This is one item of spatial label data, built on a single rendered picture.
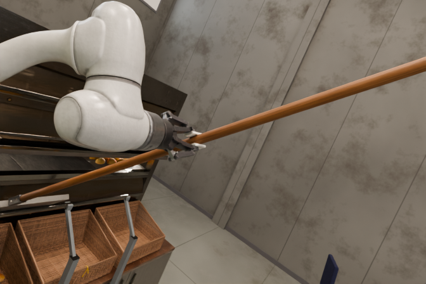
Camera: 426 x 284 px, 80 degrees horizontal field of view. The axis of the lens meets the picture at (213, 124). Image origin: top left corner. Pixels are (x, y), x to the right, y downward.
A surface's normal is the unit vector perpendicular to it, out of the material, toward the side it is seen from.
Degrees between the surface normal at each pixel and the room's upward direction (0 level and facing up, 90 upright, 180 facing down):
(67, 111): 85
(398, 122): 90
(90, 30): 73
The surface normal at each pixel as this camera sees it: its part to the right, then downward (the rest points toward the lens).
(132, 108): 0.91, -0.11
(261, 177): -0.46, -0.15
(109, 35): 0.15, -0.15
